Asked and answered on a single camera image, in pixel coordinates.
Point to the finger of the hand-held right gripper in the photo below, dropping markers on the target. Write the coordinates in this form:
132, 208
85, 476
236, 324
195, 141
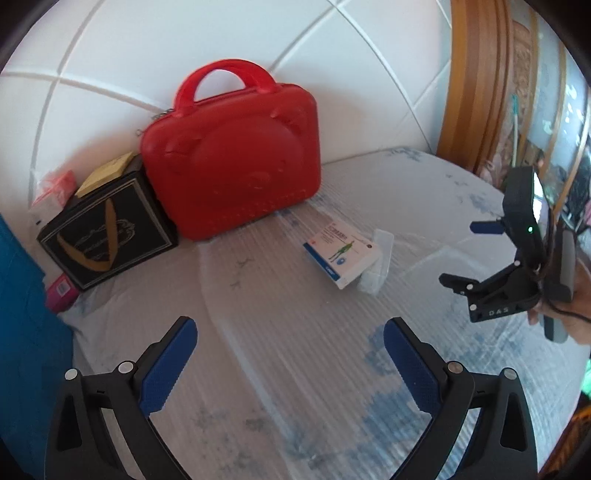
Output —
498, 281
487, 227

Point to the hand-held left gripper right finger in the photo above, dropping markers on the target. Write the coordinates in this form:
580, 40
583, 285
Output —
411, 364

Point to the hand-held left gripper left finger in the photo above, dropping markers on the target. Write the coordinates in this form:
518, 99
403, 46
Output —
168, 369

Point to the clear plastic box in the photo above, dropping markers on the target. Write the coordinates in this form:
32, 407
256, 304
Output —
381, 263

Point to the white blue medicine box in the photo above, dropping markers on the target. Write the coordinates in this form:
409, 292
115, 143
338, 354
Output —
344, 251

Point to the blue plastic crate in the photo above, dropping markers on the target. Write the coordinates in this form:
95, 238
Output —
23, 346

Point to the person's right hand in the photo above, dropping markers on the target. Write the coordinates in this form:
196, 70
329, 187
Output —
582, 323

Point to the carved wooden panel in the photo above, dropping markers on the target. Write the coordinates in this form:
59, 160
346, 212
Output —
524, 83

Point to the small pink box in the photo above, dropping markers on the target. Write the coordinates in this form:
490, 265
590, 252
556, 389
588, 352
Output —
60, 293

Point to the black gift box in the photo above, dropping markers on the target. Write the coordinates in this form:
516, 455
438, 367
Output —
106, 230

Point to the yellow paper packet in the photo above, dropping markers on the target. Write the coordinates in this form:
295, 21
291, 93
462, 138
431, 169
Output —
104, 175

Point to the pink tissue pack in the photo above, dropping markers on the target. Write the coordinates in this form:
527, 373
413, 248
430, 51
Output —
51, 196

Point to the red carry case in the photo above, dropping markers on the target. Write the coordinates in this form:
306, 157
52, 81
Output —
231, 157

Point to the wooden frame post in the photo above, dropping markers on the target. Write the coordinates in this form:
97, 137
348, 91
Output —
475, 92

